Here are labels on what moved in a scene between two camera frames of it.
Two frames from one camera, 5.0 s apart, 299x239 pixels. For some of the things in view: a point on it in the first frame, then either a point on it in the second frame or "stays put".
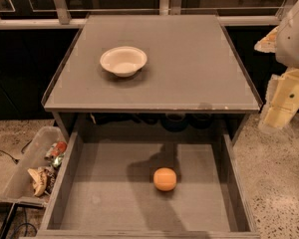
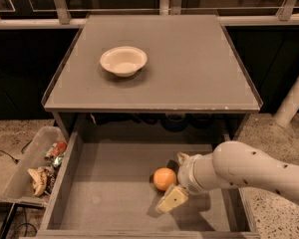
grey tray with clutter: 34,177 stays put
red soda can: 55,149 stays put
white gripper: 294,44 -> 186,175
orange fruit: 164,179 stays put
